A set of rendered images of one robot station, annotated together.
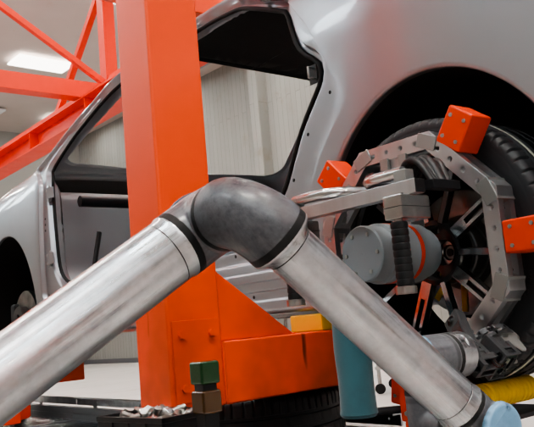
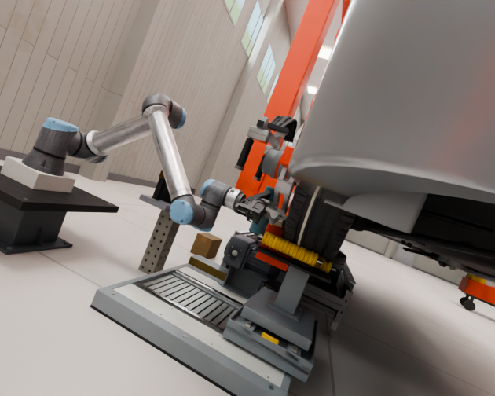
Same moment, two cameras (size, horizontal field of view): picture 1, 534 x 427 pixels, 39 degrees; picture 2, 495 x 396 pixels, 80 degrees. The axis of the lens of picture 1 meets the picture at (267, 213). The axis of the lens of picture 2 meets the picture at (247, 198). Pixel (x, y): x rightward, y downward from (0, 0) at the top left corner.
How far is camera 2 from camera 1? 1.63 m
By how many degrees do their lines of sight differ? 56
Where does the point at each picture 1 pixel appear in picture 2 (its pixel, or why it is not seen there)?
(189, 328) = (245, 182)
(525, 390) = (302, 254)
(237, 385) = not seen: hidden behind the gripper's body
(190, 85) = (290, 94)
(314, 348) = not seen: hidden behind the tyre
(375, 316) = (159, 146)
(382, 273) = (264, 169)
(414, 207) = (255, 133)
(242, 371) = not seen: hidden behind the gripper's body
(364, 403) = (253, 226)
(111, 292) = (130, 122)
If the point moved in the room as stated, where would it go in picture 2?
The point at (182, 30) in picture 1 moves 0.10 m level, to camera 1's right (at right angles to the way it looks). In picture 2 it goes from (298, 71) to (308, 69)
